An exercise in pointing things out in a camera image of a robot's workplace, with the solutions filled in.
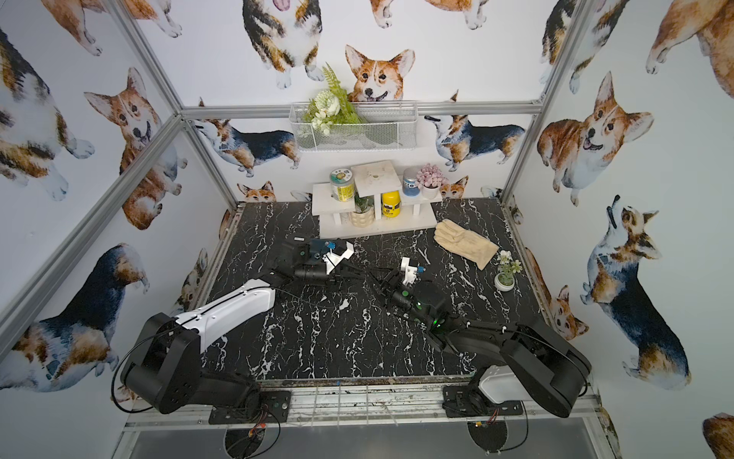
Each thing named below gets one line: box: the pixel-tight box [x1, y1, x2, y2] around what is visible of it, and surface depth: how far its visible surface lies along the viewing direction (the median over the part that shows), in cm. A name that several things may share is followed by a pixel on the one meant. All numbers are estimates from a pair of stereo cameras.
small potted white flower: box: [494, 249, 523, 292], surface depth 94 cm
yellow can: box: [381, 190, 401, 219], surface depth 112 cm
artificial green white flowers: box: [302, 62, 361, 137], surface depth 82 cm
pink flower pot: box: [415, 162, 450, 200], surface depth 97 cm
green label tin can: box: [329, 167, 355, 203], surface depth 99 cm
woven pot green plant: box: [350, 191, 375, 229], surface depth 112 cm
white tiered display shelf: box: [311, 159, 444, 240], surface depth 112 cm
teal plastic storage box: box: [309, 238, 337, 265], surface depth 70 cm
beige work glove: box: [432, 218, 500, 271], surface depth 109 cm
